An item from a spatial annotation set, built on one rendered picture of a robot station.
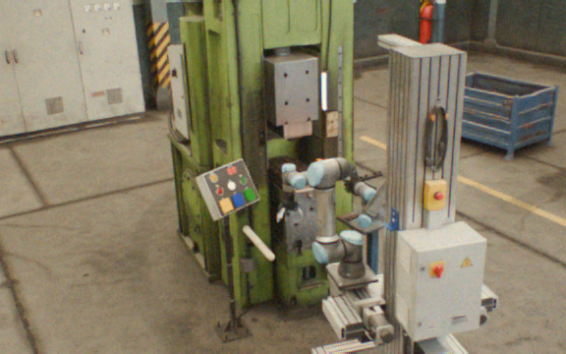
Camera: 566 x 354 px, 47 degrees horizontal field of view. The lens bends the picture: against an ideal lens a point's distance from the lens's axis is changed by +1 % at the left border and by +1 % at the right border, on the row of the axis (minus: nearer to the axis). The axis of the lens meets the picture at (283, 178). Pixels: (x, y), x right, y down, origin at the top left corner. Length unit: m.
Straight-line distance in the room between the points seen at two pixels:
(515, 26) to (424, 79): 10.04
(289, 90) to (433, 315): 1.73
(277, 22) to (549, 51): 8.74
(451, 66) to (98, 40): 6.73
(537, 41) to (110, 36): 7.39
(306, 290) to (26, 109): 5.38
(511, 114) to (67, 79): 5.53
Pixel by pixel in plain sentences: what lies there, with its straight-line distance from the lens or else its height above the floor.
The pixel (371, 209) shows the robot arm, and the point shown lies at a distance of 3.57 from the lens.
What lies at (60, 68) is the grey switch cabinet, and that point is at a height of 0.86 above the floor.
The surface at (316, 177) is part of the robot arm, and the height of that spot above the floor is 1.41.
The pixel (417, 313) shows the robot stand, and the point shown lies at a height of 0.92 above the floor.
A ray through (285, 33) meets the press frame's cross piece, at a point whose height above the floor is 1.91.
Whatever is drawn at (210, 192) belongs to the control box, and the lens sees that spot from 3.85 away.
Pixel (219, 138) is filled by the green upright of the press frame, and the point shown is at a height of 1.17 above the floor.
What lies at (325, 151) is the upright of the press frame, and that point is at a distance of 4.50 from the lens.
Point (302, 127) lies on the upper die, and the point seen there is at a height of 1.33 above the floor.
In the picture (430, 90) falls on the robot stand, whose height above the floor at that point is 1.88.
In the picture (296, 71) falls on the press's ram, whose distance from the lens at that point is 4.09.
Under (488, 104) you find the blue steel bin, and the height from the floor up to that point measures 0.56.
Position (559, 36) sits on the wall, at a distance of 12.29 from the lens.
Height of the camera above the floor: 2.60
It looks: 22 degrees down
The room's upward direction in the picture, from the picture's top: 2 degrees counter-clockwise
